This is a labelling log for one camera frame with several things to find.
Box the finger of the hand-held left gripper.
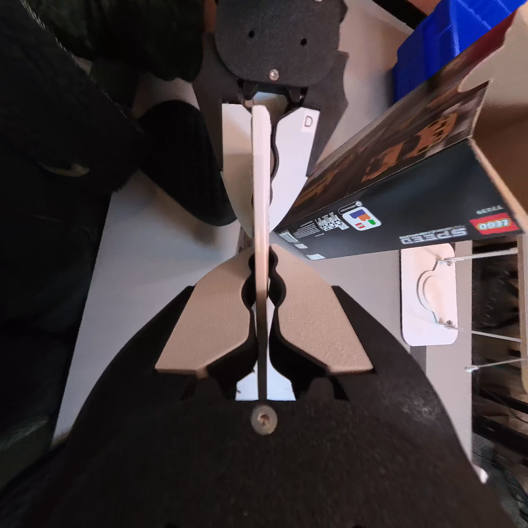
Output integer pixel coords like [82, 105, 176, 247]
[221, 103, 254, 238]
[270, 107, 321, 232]

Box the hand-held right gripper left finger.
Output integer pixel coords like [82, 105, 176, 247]
[155, 247, 258, 396]

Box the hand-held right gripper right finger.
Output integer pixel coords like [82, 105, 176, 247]
[268, 244, 374, 393]

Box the toy car instruction booklet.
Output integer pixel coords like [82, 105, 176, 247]
[249, 105, 274, 402]

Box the black toy car box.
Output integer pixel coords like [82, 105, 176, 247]
[271, 8, 528, 262]

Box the grey desk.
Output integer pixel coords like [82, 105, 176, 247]
[51, 0, 475, 485]

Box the white metal book stand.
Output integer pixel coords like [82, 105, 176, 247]
[399, 243, 528, 374]

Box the blue plastic storage bin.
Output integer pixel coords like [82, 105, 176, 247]
[391, 0, 518, 105]

